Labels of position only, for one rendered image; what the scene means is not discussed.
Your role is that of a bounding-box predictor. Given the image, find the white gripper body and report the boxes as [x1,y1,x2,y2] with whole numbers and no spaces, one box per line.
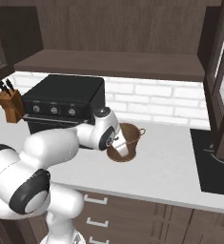
[112,134,131,158]

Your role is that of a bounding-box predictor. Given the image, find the brown base cabinet doors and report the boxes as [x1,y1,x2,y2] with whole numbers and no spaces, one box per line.
[150,203,224,244]

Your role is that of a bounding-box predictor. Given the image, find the brown drawer front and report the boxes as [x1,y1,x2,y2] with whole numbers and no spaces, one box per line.
[74,230,153,244]
[74,208,156,241]
[80,191,159,220]

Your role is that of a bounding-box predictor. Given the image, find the glass-paned cabinet door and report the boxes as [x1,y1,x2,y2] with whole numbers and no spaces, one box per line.
[197,0,224,161]

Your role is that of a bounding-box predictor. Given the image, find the black toaster oven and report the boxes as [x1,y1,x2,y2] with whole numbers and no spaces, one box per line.
[20,73,107,135]

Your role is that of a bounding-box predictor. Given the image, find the dark wood cabinet door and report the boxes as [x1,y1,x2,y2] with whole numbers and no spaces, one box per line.
[0,0,45,86]

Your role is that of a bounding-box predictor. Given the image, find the wooden knife block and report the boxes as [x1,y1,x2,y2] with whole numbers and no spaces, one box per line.
[0,89,26,124]

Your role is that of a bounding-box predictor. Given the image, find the brown wicker basket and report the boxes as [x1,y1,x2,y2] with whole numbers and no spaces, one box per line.
[106,122,147,164]

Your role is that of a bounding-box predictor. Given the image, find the white drawer handle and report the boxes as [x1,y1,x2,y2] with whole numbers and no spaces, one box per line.
[88,235,111,244]
[86,216,110,229]
[83,193,109,205]

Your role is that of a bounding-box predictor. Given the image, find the black hob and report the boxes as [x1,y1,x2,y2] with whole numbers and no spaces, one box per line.
[189,128,224,196]

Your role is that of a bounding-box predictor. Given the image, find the dark wood wall cabinet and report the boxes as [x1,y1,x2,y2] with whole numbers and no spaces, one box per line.
[13,0,223,83]

